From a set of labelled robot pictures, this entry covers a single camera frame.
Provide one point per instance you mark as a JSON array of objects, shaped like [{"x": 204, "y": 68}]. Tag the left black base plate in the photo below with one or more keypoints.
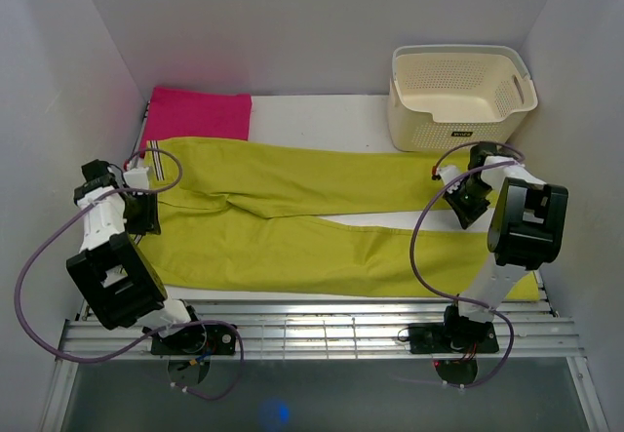
[{"x": 222, "y": 341}]

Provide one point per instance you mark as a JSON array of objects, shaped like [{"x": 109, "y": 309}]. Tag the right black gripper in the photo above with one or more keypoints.
[{"x": 466, "y": 216}]

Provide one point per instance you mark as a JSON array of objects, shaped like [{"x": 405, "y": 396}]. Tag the folded pink trousers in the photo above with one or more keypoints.
[{"x": 181, "y": 113}]

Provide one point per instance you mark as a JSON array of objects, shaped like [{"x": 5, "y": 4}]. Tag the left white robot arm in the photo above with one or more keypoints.
[{"x": 113, "y": 275}]

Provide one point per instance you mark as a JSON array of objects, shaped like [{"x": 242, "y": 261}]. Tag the aluminium rail frame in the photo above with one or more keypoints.
[{"x": 338, "y": 365}]

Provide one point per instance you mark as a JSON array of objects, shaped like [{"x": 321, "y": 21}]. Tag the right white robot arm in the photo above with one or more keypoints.
[{"x": 525, "y": 231}]

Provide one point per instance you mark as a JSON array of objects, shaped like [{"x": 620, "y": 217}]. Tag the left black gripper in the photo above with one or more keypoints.
[{"x": 149, "y": 222}]

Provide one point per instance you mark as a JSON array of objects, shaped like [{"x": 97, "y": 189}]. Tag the yellow-green trousers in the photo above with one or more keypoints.
[{"x": 252, "y": 217}]

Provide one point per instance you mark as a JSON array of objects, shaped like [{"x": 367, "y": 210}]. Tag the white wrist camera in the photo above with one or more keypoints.
[
  {"x": 137, "y": 177},
  {"x": 450, "y": 176}
]

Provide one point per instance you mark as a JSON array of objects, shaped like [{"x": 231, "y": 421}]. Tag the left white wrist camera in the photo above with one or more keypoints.
[{"x": 137, "y": 177}]

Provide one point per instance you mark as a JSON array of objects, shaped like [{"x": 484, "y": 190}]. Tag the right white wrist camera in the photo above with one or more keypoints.
[{"x": 450, "y": 176}]

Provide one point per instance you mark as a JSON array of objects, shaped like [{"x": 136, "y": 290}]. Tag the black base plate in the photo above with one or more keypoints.
[
  {"x": 454, "y": 356},
  {"x": 222, "y": 341}
]

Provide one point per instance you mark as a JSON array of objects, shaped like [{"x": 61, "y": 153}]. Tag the cream perforated plastic basket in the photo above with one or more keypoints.
[{"x": 442, "y": 95}]

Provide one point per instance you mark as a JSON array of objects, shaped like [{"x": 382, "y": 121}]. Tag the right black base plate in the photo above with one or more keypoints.
[{"x": 454, "y": 356}]

